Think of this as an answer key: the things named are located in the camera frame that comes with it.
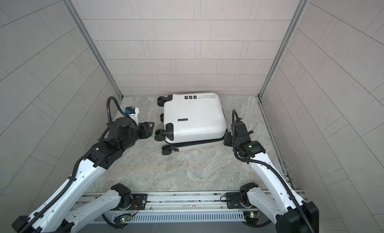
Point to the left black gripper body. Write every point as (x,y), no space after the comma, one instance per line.
(142,133)

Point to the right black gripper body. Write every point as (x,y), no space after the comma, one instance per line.
(229,140)

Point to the black suitcase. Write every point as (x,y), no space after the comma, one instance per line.
(191,120)

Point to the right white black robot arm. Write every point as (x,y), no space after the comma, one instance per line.
(284,208)

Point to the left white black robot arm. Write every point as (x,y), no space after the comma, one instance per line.
(56,214)

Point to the right small circuit board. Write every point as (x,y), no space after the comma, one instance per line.
(252,218)

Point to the small circuit board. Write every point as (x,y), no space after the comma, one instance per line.
(252,218)
(123,219)

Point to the left small circuit board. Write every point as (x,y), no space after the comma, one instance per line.
(123,219)

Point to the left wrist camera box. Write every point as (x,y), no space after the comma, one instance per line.
(133,113)

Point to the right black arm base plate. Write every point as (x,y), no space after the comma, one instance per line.
(236,200)

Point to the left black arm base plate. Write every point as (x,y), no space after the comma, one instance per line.
(132,202)

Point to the aluminium mounting rail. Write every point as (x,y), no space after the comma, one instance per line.
(184,207)

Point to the right aluminium corner post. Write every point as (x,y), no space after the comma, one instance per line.
(287,37)

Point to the aluminium corner post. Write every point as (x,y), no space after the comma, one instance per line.
(90,43)
(287,37)

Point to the left aluminium corner post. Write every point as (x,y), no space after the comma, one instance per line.
(90,43)

